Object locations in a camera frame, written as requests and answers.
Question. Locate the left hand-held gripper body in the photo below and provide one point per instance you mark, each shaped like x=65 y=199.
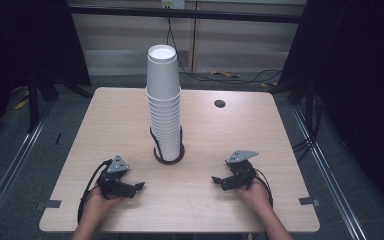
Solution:
x=113 y=181

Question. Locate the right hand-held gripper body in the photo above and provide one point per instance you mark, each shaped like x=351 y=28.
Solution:
x=241 y=171

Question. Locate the stack of white paper cups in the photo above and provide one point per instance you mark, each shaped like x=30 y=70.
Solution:
x=163 y=110

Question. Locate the person's left hand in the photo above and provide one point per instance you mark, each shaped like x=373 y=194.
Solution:
x=101 y=201

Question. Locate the person's right hand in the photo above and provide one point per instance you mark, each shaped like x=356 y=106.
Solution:
x=255 y=196

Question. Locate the grey tape piece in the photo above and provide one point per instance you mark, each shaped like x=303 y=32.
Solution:
x=309 y=201
x=53 y=203

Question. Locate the black round table grommet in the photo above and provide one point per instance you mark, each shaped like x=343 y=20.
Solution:
x=219 y=103

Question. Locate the small yellow floor tape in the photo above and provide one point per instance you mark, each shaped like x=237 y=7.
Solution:
x=265 y=84

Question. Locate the yellow floor tape strip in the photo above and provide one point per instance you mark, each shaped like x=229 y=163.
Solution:
x=225 y=73

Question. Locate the black metal stand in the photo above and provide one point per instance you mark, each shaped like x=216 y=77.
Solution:
x=33 y=103

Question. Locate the yellow tape scrap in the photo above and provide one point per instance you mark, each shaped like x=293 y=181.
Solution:
x=21 y=104

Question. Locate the dark curtain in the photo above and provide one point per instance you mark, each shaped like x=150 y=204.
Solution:
x=20 y=43
x=363 y=83

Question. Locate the black horizontal bar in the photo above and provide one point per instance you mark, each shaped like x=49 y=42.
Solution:
x=213 y=15

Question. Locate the metal floor rail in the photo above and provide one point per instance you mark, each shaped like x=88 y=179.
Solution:
x=330 y=180
x=10 y=170

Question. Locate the white wall socket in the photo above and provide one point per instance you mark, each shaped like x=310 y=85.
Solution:
x=173 y=3

